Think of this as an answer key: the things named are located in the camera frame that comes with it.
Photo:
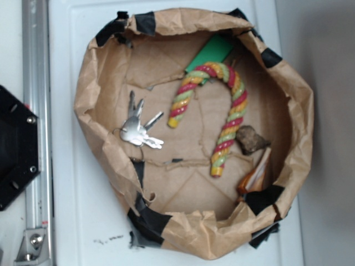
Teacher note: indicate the brown rough shell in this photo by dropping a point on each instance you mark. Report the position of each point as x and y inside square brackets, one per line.
[249, 140]

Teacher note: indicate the orange white cone shell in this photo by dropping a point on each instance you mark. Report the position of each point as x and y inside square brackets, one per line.
[253, 181]

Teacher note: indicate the brown paper-lined bin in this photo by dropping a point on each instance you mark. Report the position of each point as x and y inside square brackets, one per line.
[169, 197]

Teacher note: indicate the silver key bunch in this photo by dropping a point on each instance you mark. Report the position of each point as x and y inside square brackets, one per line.
[133, 132]

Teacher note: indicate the green rectangular block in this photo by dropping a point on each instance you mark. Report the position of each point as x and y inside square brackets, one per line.
[215, 54]

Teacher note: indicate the white plastic tray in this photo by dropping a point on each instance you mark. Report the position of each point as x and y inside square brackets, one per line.
[91, 227]

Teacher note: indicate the striped rope candy cane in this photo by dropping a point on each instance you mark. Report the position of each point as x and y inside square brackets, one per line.
[235, 116]

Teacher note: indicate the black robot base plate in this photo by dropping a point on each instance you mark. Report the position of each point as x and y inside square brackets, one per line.
[19, 147]

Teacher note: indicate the aluminium extrusion rail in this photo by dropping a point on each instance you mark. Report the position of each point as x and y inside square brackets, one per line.
[37, 247]

